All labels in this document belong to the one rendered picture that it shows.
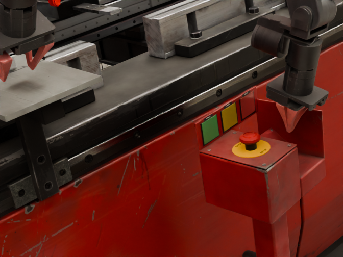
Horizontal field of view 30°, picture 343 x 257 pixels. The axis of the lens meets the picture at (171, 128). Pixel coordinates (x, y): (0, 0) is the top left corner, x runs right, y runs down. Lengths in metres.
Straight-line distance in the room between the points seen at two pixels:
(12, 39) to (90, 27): 0.67
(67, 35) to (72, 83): 0.58
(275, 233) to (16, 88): 0.60
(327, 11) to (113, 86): 0.48
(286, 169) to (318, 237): 0.80
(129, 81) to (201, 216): 0.37
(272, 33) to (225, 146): 0.23
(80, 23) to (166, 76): 0.36
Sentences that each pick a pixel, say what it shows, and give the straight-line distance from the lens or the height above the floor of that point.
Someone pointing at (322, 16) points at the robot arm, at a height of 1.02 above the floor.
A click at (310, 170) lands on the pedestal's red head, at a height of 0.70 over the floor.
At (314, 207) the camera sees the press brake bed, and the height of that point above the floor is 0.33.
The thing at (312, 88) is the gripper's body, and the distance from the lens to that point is 1.23.
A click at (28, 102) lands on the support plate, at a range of 1.01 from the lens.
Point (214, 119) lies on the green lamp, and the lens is 1.25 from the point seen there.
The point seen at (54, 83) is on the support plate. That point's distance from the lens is 1.07.
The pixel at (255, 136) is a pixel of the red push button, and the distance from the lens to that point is 1.20.
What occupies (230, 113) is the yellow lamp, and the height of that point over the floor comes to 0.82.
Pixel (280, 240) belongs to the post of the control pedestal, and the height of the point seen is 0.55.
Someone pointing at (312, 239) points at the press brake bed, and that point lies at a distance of 1.96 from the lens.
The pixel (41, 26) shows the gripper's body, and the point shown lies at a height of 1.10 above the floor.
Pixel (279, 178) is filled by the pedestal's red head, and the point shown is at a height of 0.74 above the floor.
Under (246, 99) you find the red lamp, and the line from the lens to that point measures 1.33.
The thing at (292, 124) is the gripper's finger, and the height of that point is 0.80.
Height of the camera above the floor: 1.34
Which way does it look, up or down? 25 degrees down
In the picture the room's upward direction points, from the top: 10 degrees counter-clockwise
